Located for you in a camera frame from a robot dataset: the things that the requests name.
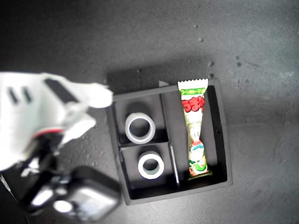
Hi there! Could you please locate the white tape roll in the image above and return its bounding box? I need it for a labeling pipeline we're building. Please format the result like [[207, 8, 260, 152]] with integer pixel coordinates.
[[124, 112, 156, 145], [137, 151, 165, 180]]

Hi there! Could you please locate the snack bar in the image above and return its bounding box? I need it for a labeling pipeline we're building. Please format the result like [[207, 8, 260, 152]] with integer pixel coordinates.
[[177, 78, 213, 181]]

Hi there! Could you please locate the black tray with wells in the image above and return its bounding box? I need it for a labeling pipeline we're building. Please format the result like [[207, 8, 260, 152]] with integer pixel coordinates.
[[106, 78, 234, 206]]

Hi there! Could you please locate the red and black gripper cable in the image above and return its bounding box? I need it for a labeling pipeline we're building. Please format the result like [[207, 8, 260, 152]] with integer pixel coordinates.
[[34, 129, 64, 139]]

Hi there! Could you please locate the thin black cable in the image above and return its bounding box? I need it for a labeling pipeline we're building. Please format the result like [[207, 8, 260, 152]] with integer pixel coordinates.
[[0, 174, 30, 224]]

